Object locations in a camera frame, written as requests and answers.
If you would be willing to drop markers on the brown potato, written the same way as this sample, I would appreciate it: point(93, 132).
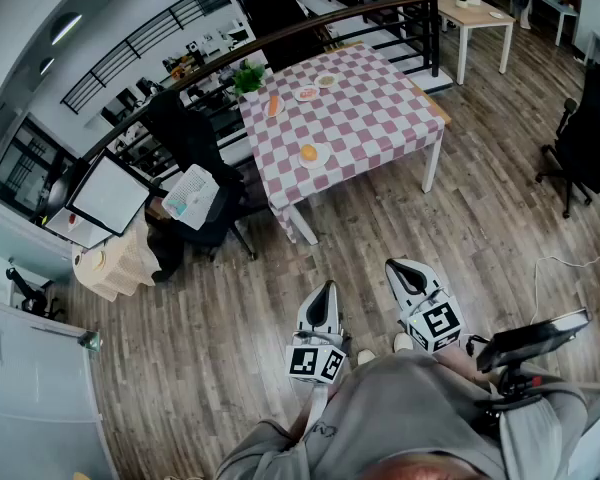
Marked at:
point(309, 152)

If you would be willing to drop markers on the person's left shoe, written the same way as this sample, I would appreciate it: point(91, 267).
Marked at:
point(365, 356)

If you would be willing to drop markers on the light wooden table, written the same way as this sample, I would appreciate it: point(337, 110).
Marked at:
point(475, 15)

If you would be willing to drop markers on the tiny white dish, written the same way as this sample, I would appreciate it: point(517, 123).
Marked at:
point(495, 14)

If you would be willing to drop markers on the frosted glass partition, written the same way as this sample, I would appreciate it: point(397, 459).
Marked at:
point(30, 393)

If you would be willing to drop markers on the white perforated plastic basket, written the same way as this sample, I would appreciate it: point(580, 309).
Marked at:
point(200, 188)

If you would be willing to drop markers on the red sliced food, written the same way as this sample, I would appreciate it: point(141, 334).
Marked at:
point(307, 93)

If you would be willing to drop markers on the brown handrail black railing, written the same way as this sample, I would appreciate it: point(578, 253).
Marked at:
point(434, 38)

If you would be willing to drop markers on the green potted plant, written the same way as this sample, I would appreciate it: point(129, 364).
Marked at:
point(248, 78)

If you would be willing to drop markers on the person's right forearm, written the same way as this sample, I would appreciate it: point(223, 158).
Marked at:
point(465, 368)

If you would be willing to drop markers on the black framed white board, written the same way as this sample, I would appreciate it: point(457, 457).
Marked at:
point(110, 193)

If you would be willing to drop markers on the small white plate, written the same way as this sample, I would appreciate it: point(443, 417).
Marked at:
point(337, 81)
point(297, 95)
point(281, 108)

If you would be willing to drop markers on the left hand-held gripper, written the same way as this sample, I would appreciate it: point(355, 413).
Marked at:
point(302, 360)

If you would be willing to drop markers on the person's left forearm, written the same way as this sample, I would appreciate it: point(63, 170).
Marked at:
point(325, 398)

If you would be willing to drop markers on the brown grain food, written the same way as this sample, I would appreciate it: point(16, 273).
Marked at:
point(326, 80)

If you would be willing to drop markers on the black chest mount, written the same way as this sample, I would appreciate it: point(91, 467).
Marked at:
point(515, 385)

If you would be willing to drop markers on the black high-back office chair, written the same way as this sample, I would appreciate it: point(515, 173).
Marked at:
point(190, 128)

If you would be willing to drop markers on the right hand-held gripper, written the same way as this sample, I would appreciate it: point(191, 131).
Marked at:
point(437, 323)

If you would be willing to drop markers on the teal plastic bottle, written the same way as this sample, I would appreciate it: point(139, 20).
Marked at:
point(178, 209)

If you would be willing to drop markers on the wooden table with white legs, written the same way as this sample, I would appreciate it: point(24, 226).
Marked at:
point(431, 168)

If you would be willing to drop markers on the person's grey clothing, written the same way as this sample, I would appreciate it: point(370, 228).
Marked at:
point(405, 408)

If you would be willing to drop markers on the white low table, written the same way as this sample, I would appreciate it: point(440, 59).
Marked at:
point(87, 235)

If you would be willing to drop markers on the person's shoe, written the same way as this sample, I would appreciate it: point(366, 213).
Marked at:
point(404, 341)
point(365, 356)

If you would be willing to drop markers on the person's right shoe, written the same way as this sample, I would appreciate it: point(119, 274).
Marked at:
point(404, 341)

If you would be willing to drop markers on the round pendant ceiling lamp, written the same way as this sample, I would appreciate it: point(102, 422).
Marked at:
point(65, 28)
point(47, 65)

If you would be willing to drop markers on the plate with orange fruit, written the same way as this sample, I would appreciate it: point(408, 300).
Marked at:
point(323, 161)

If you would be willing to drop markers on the white desk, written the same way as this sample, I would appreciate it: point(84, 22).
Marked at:
point(555, 5)

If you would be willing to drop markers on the black tablet screen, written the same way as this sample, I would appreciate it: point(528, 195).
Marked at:
point(530, 340)

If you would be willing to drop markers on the pink checkered tablecloth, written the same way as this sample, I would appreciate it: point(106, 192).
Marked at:
point(360, 118)

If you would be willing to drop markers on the orange carrot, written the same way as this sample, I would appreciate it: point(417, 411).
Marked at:
point(274, 104)

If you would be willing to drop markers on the black balcony railing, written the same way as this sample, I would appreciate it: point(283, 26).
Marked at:
point(145, 43)

